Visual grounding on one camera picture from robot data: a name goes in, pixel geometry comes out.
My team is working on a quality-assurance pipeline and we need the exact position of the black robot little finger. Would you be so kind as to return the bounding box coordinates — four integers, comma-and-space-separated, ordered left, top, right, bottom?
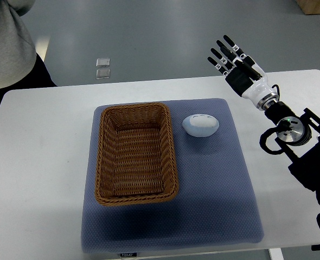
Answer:
207, 57, 229, 76

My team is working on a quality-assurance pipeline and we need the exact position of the lower metal floor plate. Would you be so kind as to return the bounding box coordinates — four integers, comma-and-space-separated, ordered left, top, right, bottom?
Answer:
96, 69, 111, 79

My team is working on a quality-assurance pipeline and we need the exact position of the person in grey sweater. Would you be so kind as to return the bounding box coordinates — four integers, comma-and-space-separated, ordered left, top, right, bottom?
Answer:
0, 1, 56, 104

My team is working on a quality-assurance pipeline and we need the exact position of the wooden box corner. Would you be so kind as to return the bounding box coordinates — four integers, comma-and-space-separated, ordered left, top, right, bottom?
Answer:
296, 0, 320, 15

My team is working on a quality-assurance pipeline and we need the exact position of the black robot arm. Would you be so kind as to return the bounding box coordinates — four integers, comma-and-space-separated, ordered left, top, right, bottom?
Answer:
207, 35, 320, 206

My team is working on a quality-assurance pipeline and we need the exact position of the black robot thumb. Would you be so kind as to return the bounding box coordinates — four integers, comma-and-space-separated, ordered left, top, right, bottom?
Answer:
232, 57, 261, 80

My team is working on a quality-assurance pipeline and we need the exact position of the blue white plush toy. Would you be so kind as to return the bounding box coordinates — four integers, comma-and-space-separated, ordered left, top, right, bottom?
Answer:
182, 114, 220, 138

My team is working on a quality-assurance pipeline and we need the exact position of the upper metal floor plate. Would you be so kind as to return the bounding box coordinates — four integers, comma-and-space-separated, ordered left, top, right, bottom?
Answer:
96, 58, 110, 67

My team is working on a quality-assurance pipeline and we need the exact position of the metal floor plate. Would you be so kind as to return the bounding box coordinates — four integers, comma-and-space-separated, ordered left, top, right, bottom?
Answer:
96, 58, 110, 67
96, 69, 111, 79

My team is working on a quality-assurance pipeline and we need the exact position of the black cable loop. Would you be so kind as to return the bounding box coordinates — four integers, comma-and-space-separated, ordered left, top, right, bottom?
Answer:
259, 127, 285, 155

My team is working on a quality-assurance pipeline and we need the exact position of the brown wicker basket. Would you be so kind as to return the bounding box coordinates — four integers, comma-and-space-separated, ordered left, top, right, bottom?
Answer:
94, 102, 179, 206

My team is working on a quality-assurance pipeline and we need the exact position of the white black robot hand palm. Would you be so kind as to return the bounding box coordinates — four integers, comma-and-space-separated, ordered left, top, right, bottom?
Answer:
225, 56, 278, 107

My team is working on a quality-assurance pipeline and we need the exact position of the white table leg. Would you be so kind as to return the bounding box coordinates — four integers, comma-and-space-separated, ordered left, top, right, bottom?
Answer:
268, 248, 284, 260

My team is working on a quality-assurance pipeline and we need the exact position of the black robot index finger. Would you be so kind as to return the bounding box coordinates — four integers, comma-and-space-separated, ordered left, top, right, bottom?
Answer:
223, 35, 244, 57

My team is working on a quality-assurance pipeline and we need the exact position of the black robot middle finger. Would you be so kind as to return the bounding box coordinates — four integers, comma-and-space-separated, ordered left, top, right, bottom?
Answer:
216, 40, 237, 62

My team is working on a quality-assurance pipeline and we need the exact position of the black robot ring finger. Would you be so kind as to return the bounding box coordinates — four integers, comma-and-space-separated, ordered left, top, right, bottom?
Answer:
210, 48, 233, 69

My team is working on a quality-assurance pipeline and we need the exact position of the blue fabric mat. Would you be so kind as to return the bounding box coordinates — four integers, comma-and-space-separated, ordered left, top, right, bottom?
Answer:
81, 99, 264, 254

